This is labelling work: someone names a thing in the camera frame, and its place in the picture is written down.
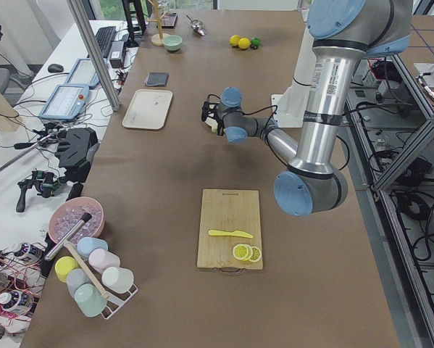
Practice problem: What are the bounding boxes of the cream rabbit serving tray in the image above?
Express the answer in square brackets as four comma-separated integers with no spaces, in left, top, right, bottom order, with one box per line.
[122,89,173,131]

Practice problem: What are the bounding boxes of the yellow plastic knife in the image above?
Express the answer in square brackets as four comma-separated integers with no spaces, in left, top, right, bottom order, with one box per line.
[208,229,254,239]

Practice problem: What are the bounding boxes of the mint green bowl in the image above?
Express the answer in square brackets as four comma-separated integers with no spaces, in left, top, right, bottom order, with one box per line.
[162,35,183,52]

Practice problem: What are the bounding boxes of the aluminium frame post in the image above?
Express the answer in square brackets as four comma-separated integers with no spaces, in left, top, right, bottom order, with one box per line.
[67,0,121,112]

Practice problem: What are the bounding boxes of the yellow lemon near plate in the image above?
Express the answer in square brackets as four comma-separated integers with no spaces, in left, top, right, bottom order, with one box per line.
[229,35,241,47]

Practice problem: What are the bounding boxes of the black keyboard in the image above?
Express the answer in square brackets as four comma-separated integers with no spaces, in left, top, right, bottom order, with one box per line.
[95,26,116,58]

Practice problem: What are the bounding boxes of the steel ice scoop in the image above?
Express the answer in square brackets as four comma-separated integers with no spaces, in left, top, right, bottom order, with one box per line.
[186,14,206,36]

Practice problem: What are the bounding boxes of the teach pendant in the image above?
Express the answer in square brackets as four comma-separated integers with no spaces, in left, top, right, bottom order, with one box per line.
[65,58,99,88]
[38,84,90,121]

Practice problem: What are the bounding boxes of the pink bowl of ice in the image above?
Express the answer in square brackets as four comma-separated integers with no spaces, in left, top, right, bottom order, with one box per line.
[49,196,104,244]

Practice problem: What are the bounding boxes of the far teach pendant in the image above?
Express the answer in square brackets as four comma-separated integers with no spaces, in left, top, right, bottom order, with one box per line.
[65,58,99,88]

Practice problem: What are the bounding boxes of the steel black-tipped ice tongs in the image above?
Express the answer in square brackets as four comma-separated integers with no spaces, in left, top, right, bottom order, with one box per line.
[43,212,92,262]

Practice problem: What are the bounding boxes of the mint cup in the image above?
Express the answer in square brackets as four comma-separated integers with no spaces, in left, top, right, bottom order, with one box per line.
[74,283,107,318]

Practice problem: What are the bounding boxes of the lemon slice back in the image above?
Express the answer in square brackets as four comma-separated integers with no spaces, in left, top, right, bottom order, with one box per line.
[252,246,262,262]

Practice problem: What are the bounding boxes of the black computer mouse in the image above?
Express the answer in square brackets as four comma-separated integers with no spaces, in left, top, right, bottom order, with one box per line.
[47,63,64,73]

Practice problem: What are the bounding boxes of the wooden cup tree stand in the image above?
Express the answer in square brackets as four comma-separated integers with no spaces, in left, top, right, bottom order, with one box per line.
[148,0,169,46]

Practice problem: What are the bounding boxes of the white cup rack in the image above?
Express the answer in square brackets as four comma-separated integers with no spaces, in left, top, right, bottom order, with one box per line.
[101,283,139,320]

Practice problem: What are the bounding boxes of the lemon slice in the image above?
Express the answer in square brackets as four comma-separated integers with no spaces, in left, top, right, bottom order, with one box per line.
[233,244,251,261]
[252,246,262,262]
[247,247,255,263]

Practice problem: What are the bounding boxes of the pink cup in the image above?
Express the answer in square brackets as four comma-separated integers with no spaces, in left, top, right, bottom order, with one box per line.
[88,248,120,274]

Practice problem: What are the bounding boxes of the black framed tray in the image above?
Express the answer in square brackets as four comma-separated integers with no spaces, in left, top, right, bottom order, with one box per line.
[161,13,178,29]

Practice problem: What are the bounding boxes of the bamboo cutting board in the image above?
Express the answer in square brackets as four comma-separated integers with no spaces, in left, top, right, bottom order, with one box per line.
[197,188,263,273]

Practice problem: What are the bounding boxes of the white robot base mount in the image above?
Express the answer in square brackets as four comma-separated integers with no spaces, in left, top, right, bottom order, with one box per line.
[270,7,326,129]

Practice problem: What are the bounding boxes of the lemon slice middle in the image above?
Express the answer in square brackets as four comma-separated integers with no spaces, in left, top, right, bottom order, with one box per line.
[247,247,255,263]

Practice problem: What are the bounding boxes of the folded grey cloth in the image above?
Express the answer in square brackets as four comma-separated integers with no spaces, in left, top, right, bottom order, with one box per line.
[144,72,169,87]

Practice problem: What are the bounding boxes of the yellow lemon near lime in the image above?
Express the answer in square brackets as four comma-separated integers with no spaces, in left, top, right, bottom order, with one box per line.
[237,37,251,50]

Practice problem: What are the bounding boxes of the blue cup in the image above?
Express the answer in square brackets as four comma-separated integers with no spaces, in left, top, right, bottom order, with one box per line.
[76,237,109,260]

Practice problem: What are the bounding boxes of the white cup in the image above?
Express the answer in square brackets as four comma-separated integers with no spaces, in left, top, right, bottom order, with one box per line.
[101,267,134,294]

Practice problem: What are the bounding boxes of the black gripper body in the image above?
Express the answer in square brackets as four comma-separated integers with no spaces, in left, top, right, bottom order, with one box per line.
[201,101,224,127]

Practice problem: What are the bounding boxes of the grey cup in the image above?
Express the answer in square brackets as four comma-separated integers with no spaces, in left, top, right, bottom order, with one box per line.
[66,268,91,298]

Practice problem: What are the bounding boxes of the yellow cup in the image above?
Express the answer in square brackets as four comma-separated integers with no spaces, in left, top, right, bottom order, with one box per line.
[54,256,80,283]

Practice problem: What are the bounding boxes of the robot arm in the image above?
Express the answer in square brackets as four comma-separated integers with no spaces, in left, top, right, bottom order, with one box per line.
[201,1,412,216]

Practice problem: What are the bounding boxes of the lemon slice front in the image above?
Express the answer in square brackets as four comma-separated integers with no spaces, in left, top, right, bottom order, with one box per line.
[233,244,251,261]

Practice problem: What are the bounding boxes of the near teach pendant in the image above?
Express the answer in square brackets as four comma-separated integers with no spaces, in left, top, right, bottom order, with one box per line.
[38,84,90,121]

